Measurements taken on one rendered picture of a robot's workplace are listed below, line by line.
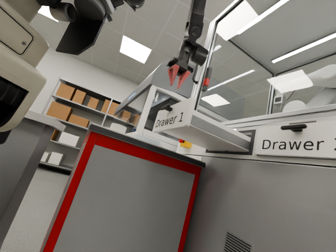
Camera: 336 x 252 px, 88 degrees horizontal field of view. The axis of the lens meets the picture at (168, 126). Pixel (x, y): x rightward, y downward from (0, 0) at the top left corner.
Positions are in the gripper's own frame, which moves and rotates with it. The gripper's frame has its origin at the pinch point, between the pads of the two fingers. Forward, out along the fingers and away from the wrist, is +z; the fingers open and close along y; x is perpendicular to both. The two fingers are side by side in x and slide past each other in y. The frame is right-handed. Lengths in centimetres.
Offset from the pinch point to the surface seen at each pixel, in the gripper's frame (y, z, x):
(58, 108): -88, -32, 389
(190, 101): 2.4, 9.0, -10.8
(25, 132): -50, 34, 49
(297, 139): 34.2, 13.1, -28.9
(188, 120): 2.9, 16.0, -11.6
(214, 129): 15.8, 14.6, -10.1
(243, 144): 32.1, 15.6, -10.2
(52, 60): -147, -148, 441
